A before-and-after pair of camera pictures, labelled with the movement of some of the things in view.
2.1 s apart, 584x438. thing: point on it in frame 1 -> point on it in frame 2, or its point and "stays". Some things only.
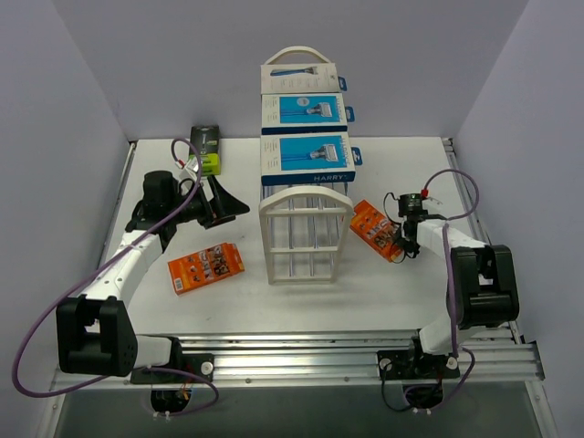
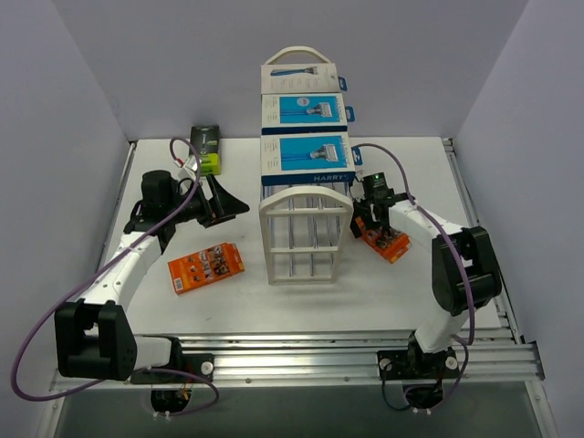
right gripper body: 406,241 -> 371,221
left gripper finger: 227,207 stays
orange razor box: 202,267 stays
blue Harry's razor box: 307,158 stays
